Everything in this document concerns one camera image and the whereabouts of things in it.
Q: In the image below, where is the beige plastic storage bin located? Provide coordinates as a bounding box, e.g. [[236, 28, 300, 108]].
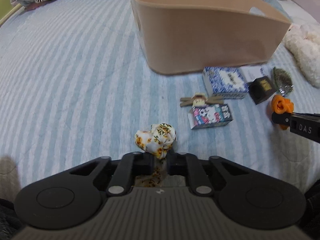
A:
[[131, 0, 291, 75]]

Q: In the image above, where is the white box with blue emblem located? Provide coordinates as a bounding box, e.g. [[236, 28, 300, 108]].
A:
[[240, 66, 267, 83]]

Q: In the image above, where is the white fluffy plush toy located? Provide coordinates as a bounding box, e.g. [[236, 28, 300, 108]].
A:
[[283, 23, 319, 88]]

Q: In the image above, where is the yellow floral white scrunchie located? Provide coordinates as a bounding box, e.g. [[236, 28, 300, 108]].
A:
[[135, 123, 177, 187]]

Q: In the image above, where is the cartoon cat printed box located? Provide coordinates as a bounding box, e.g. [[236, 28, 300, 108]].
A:
[[188, 104, 233, 129]]

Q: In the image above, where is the black box with gold character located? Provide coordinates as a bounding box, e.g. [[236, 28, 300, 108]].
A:
[[248, 76, 277, 105]]

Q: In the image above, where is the wooden doll hair clip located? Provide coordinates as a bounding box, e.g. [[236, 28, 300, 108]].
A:
[[180, 93, 224, 107]]

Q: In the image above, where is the blue white porcelain-pattern box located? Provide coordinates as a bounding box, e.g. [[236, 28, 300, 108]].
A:
[[202, 67, 248, 99]]

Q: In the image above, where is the blue striped bed sheet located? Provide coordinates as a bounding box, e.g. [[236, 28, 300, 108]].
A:
[[1, 0, 319, 201]]

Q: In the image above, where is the clear bag of dried herbs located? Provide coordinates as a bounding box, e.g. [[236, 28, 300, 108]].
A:
[[272, 67, 293, 97]]

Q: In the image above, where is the orange plush carrot toy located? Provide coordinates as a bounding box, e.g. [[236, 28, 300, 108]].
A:
[[271, 94, 294, 130]]

